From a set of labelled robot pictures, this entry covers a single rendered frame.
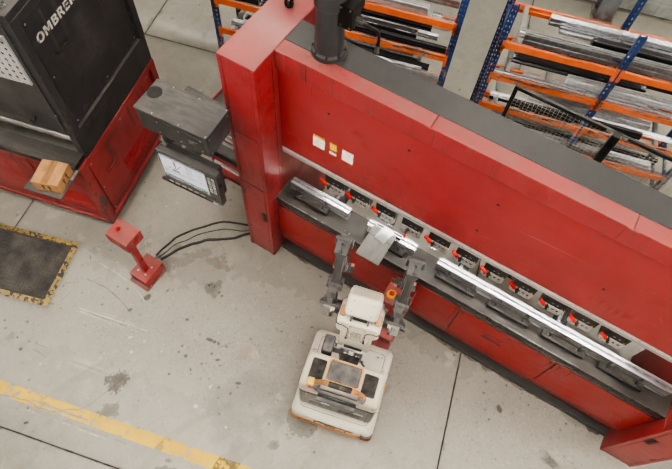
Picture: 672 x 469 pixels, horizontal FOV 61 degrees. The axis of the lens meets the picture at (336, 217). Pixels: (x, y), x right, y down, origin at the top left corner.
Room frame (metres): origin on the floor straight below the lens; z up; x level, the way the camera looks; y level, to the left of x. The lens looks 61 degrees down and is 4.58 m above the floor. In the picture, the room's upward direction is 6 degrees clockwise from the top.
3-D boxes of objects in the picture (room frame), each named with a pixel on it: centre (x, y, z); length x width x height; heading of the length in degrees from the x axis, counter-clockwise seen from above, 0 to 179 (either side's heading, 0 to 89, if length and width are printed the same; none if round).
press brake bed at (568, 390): (1.58, -0.93, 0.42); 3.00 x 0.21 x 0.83; 63
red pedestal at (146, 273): (1.78, 1.55, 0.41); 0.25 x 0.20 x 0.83; 153
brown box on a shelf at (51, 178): (2.06, 2.08, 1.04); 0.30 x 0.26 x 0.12; 78
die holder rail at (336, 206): (2.16, 0.13, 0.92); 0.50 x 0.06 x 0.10; 63
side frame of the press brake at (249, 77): (2.51, 0.43, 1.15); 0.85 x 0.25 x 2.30; 153
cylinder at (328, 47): (2.27, 0.05, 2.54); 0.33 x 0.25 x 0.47; 63
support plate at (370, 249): (1.78, -0.30, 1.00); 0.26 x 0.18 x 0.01; 153
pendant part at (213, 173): (1.97, 0.94, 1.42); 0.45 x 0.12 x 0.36; 68
